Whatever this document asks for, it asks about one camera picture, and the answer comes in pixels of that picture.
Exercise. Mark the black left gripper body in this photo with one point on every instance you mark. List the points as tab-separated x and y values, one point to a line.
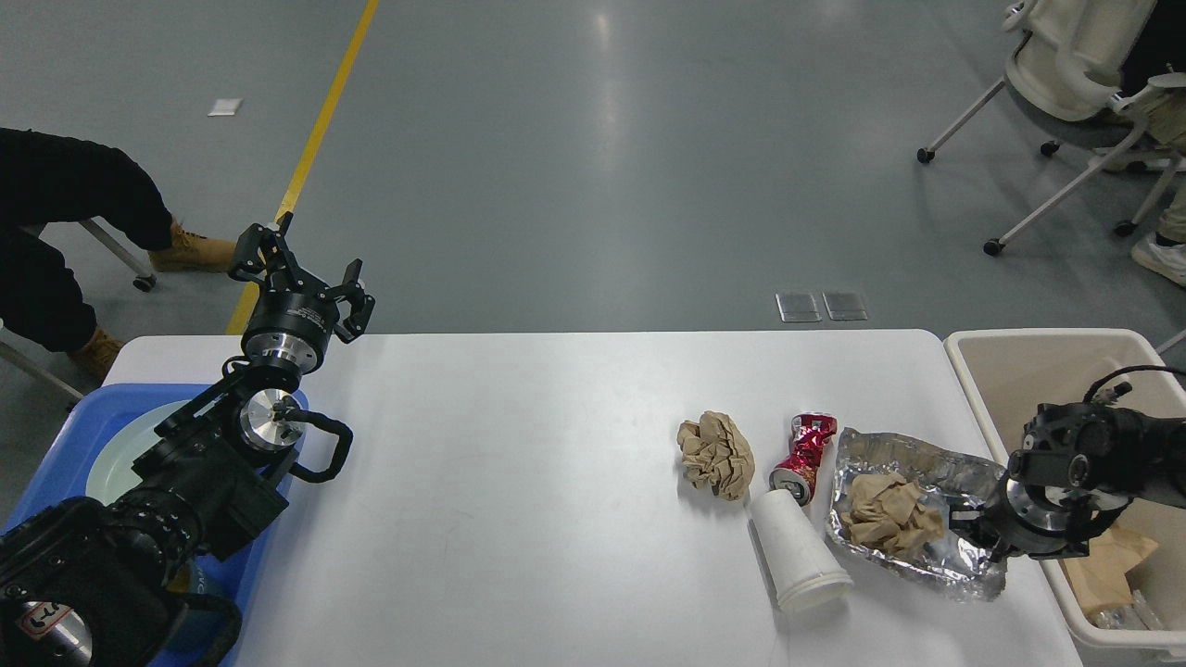
290	326

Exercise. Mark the crumpled paper in foil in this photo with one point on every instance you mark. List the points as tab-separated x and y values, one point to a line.
886	513

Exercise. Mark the white office chair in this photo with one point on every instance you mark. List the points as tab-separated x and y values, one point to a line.
1068	69

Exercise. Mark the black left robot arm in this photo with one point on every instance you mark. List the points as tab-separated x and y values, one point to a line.
90	584

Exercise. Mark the white paper cup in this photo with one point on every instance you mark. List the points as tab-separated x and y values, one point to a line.
803	570

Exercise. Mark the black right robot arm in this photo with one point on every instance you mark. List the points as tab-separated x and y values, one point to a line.
1080	466

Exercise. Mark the brown paper ball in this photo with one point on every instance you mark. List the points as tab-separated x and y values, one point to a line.
716	454

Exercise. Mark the person in beige trousers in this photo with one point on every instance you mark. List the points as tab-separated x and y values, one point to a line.
1160	49

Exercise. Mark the brown paper bag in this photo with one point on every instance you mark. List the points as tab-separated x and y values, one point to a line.
1099	581

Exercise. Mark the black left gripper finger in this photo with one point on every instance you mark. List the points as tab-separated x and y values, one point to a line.
352	291
261	256

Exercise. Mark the clear plastic bottle in bin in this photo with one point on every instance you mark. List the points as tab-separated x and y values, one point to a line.
1138	616

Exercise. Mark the blue plastic tray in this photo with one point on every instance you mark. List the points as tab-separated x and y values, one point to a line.
63	475

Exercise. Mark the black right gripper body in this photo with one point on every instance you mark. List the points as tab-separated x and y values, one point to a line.
1042	522

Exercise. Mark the foil wrapper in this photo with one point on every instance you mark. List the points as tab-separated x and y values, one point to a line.
949	564

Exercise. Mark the crushed red soda can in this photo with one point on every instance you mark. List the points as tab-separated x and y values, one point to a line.
797	473

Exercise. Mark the green plate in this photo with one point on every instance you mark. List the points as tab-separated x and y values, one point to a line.
111	475

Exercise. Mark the silver floor plate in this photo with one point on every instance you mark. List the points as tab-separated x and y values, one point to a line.
797	307
845	306

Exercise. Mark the tan boot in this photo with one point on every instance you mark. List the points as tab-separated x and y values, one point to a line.
98	355
193	252

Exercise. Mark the grey chair leg with caster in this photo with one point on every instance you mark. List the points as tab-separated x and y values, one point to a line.
144	278

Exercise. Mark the beige plastic bin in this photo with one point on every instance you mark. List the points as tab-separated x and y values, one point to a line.
1006	374

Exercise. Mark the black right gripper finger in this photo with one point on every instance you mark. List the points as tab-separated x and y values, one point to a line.
971	525

